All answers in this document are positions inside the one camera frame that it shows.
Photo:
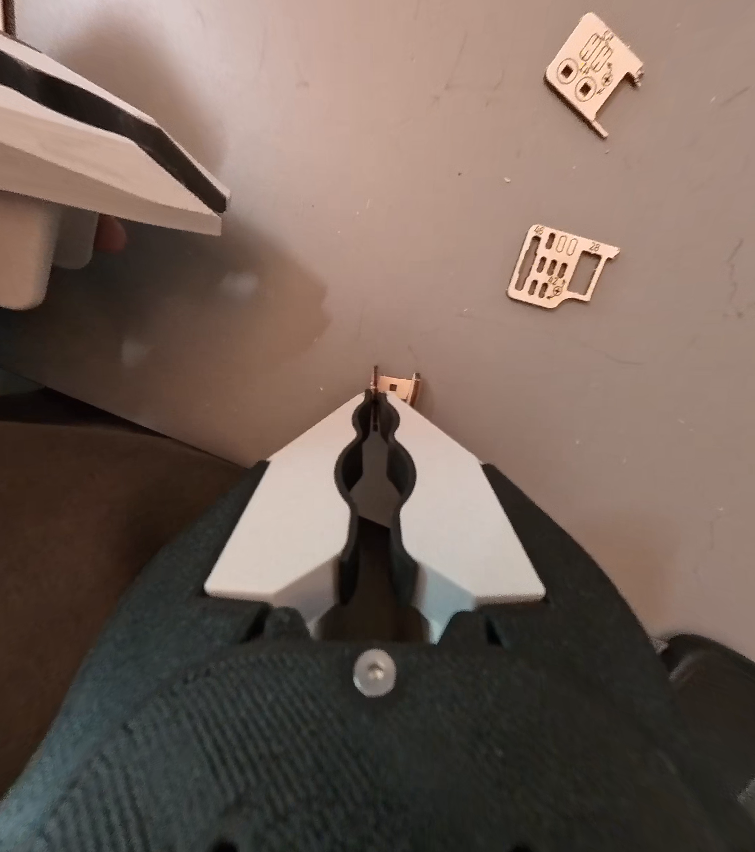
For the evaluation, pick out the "person's brown trousers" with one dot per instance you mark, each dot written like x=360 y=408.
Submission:
x=51 y=566

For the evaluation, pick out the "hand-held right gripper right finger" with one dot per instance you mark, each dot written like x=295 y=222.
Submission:
x=470 y=539

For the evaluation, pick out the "wooden piece with two holes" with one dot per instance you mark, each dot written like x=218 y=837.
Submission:
x=584 y=66

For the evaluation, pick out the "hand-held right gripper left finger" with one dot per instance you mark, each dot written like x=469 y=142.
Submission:
x=284 y=532

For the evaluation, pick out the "wooden piece with slots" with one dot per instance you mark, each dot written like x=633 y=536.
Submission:
x=594 y=247

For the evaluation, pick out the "small wooden puzzle piece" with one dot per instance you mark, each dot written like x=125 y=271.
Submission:
x=396 y=384

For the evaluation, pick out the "grey desk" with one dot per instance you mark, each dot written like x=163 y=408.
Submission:
x=417 y=199

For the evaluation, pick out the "black shoe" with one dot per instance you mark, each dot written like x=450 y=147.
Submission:
x=730 y=692

